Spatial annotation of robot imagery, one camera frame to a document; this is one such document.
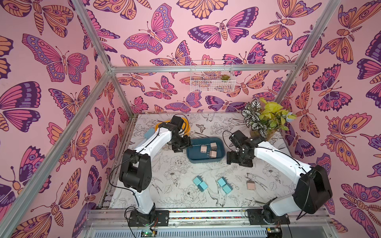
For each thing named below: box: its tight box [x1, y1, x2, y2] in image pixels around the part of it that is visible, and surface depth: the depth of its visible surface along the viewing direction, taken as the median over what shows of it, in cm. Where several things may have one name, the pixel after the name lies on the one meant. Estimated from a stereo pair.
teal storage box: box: [186, 136, 226, 164], surface depth 99 cm
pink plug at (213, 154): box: [209, 150, 217, 159], surface depth 97 cm
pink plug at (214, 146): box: [210, 142, 218, 151], surface depth 101 cm
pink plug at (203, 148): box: [200, 144, 208, 154], surface depth 99 cm
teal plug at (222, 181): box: [217, 176, 228, 187], surface depth 85 cm
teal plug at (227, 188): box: [222, 183, 234, 194], surface depth 83 cm
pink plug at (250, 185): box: [246, 180, 256, 191], surface depth 85 cm
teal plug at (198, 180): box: [192, 175, 204, 186], surface depth 87 cm
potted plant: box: [241, 97, 298, 142], surface depth 90 cm
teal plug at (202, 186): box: [197, 180, 209, 193], surface depth 84 cm
